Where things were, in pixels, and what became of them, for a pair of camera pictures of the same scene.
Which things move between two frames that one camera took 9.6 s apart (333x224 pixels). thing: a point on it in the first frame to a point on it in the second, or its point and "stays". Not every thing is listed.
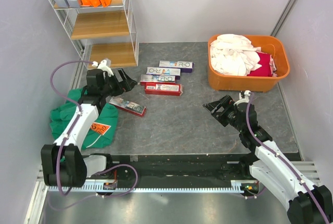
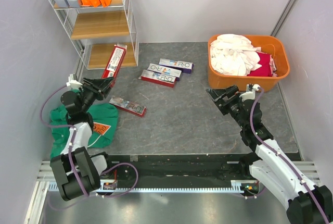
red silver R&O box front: (131, 107) stays
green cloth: (100, 131) stays
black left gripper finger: (128, 84) to (101, 83)
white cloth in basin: (234, 55) stays
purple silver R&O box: (185, 66) stays
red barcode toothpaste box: (165, 89) to (114, 64)
